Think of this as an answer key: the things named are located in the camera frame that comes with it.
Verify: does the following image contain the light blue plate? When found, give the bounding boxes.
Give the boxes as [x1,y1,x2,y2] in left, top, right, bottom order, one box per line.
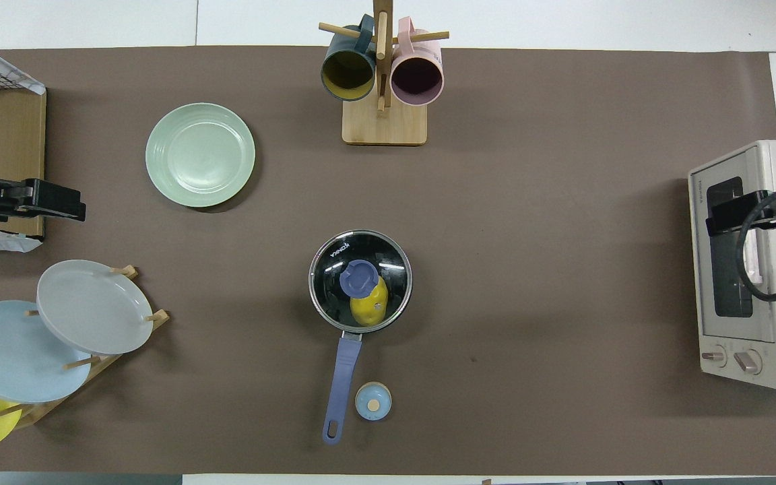
[0,300,92,404]

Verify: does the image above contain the pink mug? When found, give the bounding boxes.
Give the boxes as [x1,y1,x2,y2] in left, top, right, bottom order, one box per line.
[390,17,445,107]

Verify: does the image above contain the beige toaster oven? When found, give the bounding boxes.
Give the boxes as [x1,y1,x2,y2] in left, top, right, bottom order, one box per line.
[688,140,776,391]

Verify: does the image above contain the black pot with blue handle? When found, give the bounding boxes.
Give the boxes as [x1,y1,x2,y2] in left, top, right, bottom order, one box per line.
[309,230,414,445]

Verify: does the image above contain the pale green plate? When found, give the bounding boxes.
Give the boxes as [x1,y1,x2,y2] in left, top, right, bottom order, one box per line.
[145,102,256,208]

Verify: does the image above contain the yellow lemon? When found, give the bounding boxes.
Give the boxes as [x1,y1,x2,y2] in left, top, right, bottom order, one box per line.
[350,275,389,327]

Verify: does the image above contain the small blue jar cork top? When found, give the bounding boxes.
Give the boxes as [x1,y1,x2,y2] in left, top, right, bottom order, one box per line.
[355,382,393,422]

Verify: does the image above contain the wooden box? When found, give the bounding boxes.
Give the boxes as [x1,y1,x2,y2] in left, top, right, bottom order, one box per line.
[0,51,47,240]

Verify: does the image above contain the grey plate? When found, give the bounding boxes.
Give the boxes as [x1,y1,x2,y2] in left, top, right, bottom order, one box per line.
[36,260,155,356]

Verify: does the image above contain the dark teal mug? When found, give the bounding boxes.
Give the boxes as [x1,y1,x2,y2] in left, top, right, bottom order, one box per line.
[321,15,377,102]

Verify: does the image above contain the wooden dish rack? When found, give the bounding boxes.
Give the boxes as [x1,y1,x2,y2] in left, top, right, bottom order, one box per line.
[0,265,170,430]

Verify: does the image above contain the glass lid with blue knob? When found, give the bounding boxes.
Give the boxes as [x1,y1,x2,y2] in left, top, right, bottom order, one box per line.
[309,230,412,333]

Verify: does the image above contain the wooden mug tree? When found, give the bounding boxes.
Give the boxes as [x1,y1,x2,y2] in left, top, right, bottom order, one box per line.
[319,0,450,146]

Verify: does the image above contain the brown table mat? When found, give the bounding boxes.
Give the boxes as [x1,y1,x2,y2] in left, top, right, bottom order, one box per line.
[0,46,776,476]

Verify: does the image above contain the wire mesh basket white rim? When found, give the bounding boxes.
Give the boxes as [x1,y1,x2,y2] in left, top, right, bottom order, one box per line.
[0,32,46,95]

